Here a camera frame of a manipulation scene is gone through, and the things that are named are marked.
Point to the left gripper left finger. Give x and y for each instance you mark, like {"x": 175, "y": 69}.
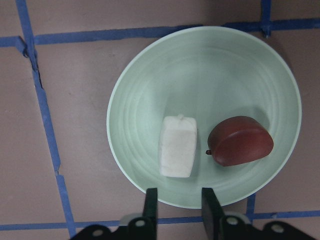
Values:
{"x": 150, "y": 213}

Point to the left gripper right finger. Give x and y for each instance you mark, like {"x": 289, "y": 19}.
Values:
{"x": 211, "y": 213}

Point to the white steamed bun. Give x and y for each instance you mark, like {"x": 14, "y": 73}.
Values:
{"x": 177, "y": 146}

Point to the brown bun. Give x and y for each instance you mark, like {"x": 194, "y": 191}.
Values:
{"x": 238, "y": 140}

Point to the green plate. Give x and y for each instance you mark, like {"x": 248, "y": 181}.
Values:
{"x": 209, "y": 73}

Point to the brown paper table cover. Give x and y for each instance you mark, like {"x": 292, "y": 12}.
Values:
{"x": 78, "y": 79}

